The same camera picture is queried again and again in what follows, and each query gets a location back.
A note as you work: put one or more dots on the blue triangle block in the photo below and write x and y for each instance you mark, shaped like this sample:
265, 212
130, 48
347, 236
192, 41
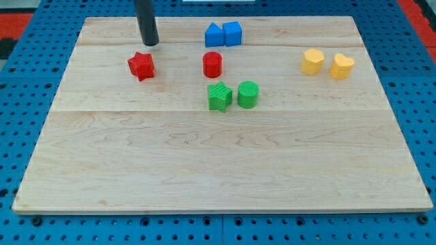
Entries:
214, 36

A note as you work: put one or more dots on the light wooden board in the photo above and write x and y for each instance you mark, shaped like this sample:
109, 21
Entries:
112, 144

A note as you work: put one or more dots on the green star block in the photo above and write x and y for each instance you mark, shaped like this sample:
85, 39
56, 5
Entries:
219, 96

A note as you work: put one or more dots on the green cylinder block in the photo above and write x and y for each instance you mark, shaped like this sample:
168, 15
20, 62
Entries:
248, 94

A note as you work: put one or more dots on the red cylinder block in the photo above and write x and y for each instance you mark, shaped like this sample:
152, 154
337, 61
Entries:
212, 64

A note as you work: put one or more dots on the blue cube block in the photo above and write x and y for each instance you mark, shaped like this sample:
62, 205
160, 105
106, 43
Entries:
232, 33

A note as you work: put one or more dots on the red star block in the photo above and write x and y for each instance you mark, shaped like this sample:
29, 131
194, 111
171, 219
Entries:
142, 66

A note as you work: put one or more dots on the yellow pentagon block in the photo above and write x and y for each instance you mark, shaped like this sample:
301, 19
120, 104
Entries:
312, 61

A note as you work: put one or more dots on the yellow heart block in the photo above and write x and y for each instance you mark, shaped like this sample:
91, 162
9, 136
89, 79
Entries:
341, 66

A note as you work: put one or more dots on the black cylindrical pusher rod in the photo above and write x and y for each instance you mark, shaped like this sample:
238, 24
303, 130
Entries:
146, 22

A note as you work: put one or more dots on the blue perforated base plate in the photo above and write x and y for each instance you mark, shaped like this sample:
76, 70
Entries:
31, 76

